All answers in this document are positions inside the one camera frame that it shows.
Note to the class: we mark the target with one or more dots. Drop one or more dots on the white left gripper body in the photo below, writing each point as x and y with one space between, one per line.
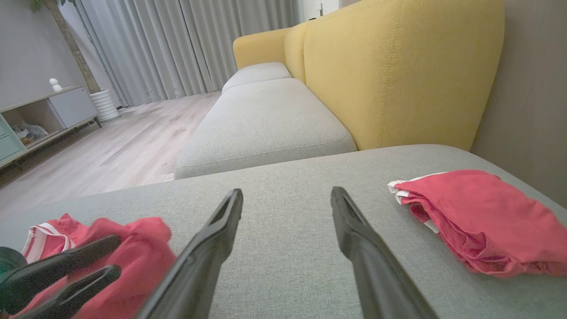
9 263

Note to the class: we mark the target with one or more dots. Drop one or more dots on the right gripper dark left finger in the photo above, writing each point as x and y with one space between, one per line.
199 274

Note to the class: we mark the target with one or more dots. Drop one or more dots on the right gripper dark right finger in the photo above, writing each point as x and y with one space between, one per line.
381 283

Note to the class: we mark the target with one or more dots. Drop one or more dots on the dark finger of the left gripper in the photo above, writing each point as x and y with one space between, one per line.
57 266
84 288

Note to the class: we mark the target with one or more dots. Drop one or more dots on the red mesh basketball shorts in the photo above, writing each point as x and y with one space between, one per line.
487 212

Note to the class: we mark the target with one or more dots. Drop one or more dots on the teal cabinet drawer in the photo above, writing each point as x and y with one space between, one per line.
3 128
9 148

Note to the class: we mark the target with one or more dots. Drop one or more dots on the grey-green sofa chaise cushion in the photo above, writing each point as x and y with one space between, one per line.
288 195

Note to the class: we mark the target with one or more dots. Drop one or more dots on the grey stuffed toy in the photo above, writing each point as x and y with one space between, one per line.
31 130

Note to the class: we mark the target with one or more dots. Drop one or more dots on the low wooden tv cabinet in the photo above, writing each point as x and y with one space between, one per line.
40 110

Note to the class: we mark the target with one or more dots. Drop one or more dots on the grey cabinet door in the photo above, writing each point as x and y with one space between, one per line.
73 106

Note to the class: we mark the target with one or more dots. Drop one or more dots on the long grey sofa seat cushion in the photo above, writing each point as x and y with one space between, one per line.
261 124

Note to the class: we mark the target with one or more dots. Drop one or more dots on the white ribbed plant pot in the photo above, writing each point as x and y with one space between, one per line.
105 106

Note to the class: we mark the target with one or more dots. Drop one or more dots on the small white figurine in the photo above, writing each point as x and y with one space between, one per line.
55 85

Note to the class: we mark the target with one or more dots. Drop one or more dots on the small grey sofa seat cushion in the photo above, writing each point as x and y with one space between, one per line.
257 73

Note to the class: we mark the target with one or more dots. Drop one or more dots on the indoor plant brown trunk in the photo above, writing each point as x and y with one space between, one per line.
73 48

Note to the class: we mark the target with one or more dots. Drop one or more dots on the wide yellow sofa backrest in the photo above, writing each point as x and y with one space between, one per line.
398 66

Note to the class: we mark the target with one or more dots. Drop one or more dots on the grey pleated curtain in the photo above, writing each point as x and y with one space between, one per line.
177 44

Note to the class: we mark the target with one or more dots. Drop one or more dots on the yellow sofa armrest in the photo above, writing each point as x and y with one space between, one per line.
259 46

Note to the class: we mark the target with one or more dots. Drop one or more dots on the narrow yellow sofa backrest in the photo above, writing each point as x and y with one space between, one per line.
296 48

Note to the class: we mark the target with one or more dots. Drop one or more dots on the white door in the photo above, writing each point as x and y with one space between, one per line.
331 6

